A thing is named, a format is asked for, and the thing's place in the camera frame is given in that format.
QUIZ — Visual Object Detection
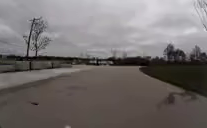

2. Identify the pale low wall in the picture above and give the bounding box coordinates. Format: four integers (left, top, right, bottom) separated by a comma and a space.
0, 59, 74, 72

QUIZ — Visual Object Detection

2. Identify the dark grass verge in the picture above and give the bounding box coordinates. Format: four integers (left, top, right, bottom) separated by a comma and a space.
138, 62, 207, 101

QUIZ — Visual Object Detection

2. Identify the pale concrete strip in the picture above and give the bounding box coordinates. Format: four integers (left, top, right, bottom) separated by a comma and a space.
0, 64, 92, 93

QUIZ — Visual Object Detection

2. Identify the grey asphalt path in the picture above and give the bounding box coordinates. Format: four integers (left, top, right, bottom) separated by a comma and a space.
0, 65, 207, 128

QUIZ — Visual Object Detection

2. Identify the small bare tree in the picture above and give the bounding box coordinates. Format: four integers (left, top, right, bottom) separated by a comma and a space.
22, 16, 53, 59

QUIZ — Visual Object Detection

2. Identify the distant white building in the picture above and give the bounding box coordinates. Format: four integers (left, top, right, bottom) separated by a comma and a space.
87, 59, 115, 66

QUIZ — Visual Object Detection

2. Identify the row of distant trees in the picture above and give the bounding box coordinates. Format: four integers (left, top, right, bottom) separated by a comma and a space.
107, 42, 207, 66

